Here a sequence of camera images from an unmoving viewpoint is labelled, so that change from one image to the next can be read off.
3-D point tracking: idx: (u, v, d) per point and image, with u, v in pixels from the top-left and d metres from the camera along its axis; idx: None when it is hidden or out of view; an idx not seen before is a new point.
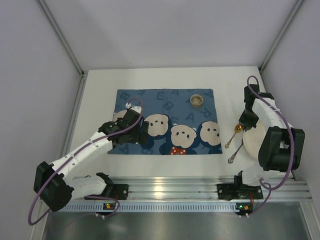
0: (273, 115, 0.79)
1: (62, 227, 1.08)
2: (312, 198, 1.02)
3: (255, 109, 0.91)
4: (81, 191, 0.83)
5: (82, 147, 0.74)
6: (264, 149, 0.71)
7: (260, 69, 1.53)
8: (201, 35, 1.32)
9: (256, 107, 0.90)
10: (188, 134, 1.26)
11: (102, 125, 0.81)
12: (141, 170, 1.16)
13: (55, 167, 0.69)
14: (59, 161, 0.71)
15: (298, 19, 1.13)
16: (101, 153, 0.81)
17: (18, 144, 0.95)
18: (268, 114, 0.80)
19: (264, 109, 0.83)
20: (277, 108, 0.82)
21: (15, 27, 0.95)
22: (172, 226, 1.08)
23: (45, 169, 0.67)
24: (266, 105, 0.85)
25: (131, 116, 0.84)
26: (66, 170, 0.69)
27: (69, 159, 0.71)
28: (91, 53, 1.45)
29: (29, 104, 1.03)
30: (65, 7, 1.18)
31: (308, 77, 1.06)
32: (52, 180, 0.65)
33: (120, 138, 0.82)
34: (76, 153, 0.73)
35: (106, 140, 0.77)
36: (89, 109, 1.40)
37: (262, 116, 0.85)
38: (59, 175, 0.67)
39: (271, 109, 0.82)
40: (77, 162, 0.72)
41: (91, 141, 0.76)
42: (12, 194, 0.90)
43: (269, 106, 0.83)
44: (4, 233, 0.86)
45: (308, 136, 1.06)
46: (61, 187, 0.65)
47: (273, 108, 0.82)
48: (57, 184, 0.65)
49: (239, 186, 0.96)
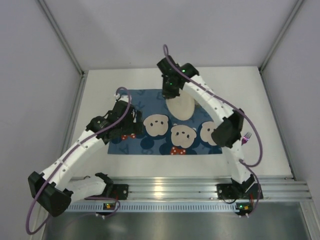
0: (214, 102, 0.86)
1: (62, 226, 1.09)
2: (312, 198, 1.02)
3: (189, 91, 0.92)
4: (80, 193, 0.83)
5: (71, 151, 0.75)
6: (220, 133, 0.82)
7: (260, 69, 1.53)
8: (201, 35, 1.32)
9: (189, 90, 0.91)
10: (188, 134, 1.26)
11: (91, 123, 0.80)
12: (140, 170, 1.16)
13: (45, 176, 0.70)
14: (49, 170, 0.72)
15: (299, 19, 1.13)
16: (94, 152, 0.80)
17: (18, 145, 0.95)
18: (209, 102, 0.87)
19: (202, 96, 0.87)
20: (211, 91, 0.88)
21: (16, 27, 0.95)
22: (172, 226, 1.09)
23: (36, 179, 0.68)
24: (203, 90, 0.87)
25: (119, 107, 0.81)
26: (58, 178, 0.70)
27: (59, 166, 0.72)
28: (91, 53, 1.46)
29: (29, 104, 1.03)
30: (65, 7, 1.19)
31: (308, 77, 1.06)
32: (45, 190, 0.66)
33: (110, 133, 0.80)
34: (65, 159, 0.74)
35: (94, 139, 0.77)
36: (89, 109, 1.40)
37: (199, 99, 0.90)
38: (51, 184, 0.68)
39: (208, 94, 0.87)
40: (67, 168, 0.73)
41: (79, 143, 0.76)
42: (13, 194, 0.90)
43: (206, 91, 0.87)
44: (4, 233, 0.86)
45: (308, 136, 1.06)
46: (55, 195, 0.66)
47: (210, 93, 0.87)
48: (50, 193, 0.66)
49: (242, 192, 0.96)
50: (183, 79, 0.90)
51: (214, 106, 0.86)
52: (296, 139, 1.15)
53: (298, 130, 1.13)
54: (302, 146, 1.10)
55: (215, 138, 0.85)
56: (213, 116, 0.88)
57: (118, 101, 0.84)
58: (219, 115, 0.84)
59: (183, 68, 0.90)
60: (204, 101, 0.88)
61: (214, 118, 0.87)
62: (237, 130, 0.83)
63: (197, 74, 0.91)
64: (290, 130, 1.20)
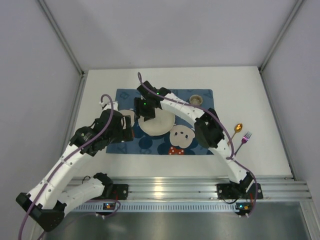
0: (186, 109, 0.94)
1: (63, 226, 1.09)
2: (312, 198, 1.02)
3: (166, 108, 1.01)
4: (76, 202, 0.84)
5: (55, 169, 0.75)
6: (199, 135, 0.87)
7: (260, 69, 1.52)
8: (201, 35, 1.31)
9: (166, 106, 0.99)
10: (186, 134, 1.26)
11: (75, 136, 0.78)
12: (140, 170, 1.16)
13: (32, 197, 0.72)
14: (35, 191, 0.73)
15: (299, 18, 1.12)
16: (81, 165, 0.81)
17: (18, 145, 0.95)
18: (182, 109, 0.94)
19: (175, 107, 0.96)
20: (182, 101, 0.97)
21: (15, 28, 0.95)
22: (172, 225, 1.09)
23: (24, 200, 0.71)
24: (174, 102, 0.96)
25: (104, 117, 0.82)
26: (43, 199, 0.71)
27: (44, 187, 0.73)
28: (91, 53, 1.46)
29: (29, 104, 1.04)
30: (65, 7, 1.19)
31: (308, 77, 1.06)
32: (33, 212, 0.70)
33: (96, 144, 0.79)
34: (50, 179, 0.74)
35: (79, 155, 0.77)
36: (89, 109, 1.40)
37: (174, 111, 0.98)
38: (37, 206, 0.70)
39: (180, 104, 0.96)
40: (53, 188, 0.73)
41: (63, 160, 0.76)
42: (13, 194, 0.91)
43: (177, 102, 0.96)
44: (4, 233, 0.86)
45: (308, 135, 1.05)
46: (43, 217, 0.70)
47: (181, 102, 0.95)
48: (38, 214, 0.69)
49: (243, 192, 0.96)
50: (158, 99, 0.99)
51: (187, 112, 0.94)
52: (296, 139, 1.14)
53: (298, 130, 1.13)
54: (302, 146, 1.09)
55: (200, 141, 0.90)
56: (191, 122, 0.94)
57: (103, 111, 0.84)
58: (193, 118, 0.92)
59: (158, 91, 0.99)
60: (178, 111, 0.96)
61: (191, 123, 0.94)
62: (216, 128, 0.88)
63: (169, 92, 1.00)
64: (290, 130, 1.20)
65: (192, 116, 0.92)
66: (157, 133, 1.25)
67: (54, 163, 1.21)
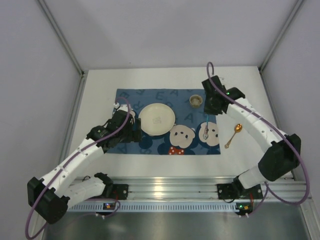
0: (260, 125, 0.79)
1: (62, 226, 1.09)
2: (312, 198, 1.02)
3: (233, 114, 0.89)
4: (78, 198, 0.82)
5: (71, 157, 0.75)
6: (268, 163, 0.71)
7: (260, 69, 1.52)
8: (202, 35, 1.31)
9: (234, 112, 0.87)
10: (186, 134, 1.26)
11: (91, 131, 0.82)
12: (140, 170, 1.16)
13: (45, 181, 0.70)
14: (49, 176, 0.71)
15: (298, 19, 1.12)
16: (93, 160, 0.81)
17: (18, 144, 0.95)
18: (254, 125, 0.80)
19: (247, 118, 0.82)
20: (258, 114, 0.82)
21: (16, 28, 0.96)
22: (172, 226, 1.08)
23: (35, 184, 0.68)
24: (248, 112, 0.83)
25: (118, 117, 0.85)
26: (57, 184, 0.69)
27: (59, 172, 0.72)
28: (90, 52, 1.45)
29: (29, 104, 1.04)
30: (65, 7, 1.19)
31: (308, 77, 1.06)
32: (43, 196, 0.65)
33: (109, 142, 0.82)
34: (66, 165, 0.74)
35: (95, 147, 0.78)
36: (89, 109, 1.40)
37: (243, 122, 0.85)
38: (50, 189, 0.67)
39: (255, 117, 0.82)
40: (67, 174, 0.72)
41: (80, 150, 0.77)
42: (13, 193, 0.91)
43: (251, 113, 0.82)
44: (5, 232, 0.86)
45: (307, 136, 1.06)
46: (53, 202, 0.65)
47: (257, 115, 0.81)
48: (49, 198, 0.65)
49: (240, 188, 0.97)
50: (215, 91, 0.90)
51: (260, 129, 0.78)
52: None
53: (298, 130, 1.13)
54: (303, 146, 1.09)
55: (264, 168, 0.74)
56: (257, 138, 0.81)
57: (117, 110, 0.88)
58: (267, 138, 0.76)
59: (228, 91, 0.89)
60: (249, 124, 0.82)
61: (261, 143, 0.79)
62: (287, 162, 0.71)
63: (242, 97, 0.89)
64: (289, 130, 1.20)
65: (267, 137, 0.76)
66: (157, 132, 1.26)
67: (53, 162, 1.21)
